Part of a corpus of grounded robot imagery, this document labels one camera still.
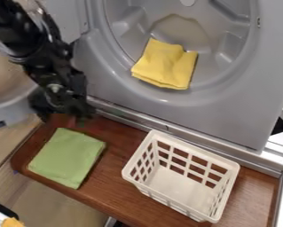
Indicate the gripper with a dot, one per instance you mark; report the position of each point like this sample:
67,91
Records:
60,88

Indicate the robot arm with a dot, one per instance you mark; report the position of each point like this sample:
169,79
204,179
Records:
21,35

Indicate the green cloth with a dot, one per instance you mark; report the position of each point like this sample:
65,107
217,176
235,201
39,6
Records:
66,156

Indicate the yellow cloth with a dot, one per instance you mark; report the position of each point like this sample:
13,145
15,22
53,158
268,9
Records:
166,65

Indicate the washing machine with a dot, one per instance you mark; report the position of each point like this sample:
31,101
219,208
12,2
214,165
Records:
179,71

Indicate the white basket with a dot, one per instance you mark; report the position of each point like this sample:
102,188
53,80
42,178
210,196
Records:
181,176

